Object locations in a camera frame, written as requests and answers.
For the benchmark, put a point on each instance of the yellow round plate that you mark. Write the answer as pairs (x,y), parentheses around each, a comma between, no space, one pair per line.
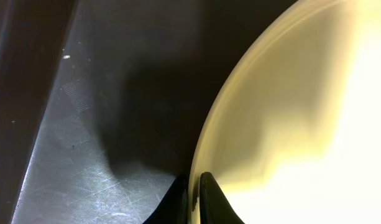
(294,135)

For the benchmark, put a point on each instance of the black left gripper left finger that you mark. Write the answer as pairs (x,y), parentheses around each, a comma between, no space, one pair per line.
(173,208)

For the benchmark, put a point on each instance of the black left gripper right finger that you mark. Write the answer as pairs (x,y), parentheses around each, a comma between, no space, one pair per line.
(214,206)

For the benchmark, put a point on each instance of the dark brown serving tray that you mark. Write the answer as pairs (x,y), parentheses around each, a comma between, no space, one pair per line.
(102,102)

